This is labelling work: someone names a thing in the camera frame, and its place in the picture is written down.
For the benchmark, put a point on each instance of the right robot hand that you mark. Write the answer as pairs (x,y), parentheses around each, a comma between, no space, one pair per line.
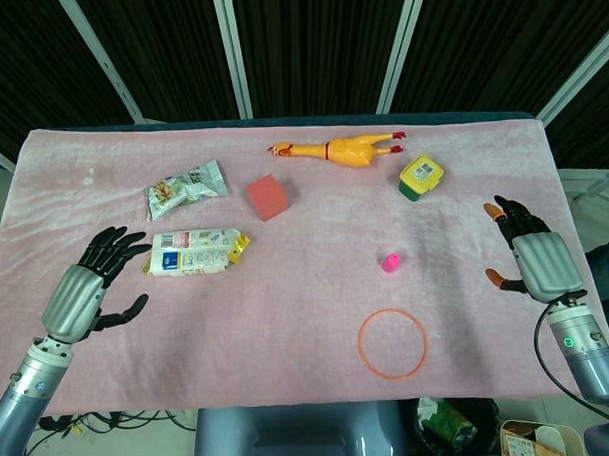
(541,265)

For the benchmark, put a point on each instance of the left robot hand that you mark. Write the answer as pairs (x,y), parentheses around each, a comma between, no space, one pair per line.
(72,296)

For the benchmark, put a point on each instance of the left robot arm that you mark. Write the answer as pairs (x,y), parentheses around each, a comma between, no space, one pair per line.
(25,388)

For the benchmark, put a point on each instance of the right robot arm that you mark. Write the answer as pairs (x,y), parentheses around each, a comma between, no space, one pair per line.
(586,358)

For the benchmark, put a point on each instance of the white and yellow snack pack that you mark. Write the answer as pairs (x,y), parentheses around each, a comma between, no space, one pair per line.
(195,252)

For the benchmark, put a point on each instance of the green tub with yellow lid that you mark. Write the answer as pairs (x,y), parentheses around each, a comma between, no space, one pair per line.
(421,178)

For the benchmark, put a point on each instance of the pink plastic cap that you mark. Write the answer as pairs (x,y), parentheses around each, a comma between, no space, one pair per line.
(391,264)

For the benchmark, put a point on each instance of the crumpled silver snack bag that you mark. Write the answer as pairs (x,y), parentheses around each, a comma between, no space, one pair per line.
(183,191)

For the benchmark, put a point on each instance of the cardboard box of items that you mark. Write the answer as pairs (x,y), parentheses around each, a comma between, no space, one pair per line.
(539,440)

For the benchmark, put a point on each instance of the black bin with trash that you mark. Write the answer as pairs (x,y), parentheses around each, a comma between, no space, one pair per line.
(456,425)

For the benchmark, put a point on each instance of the pink fleece table cloth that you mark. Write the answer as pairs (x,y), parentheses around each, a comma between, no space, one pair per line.
(286,288)

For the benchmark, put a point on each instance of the red foam cube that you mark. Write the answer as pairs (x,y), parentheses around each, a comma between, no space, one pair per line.
(267,197)

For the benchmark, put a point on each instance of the yellow rubber chicken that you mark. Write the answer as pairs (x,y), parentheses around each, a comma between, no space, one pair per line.
(347,149)

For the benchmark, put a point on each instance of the grey robot torso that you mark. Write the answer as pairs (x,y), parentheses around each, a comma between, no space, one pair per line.
(297,436)

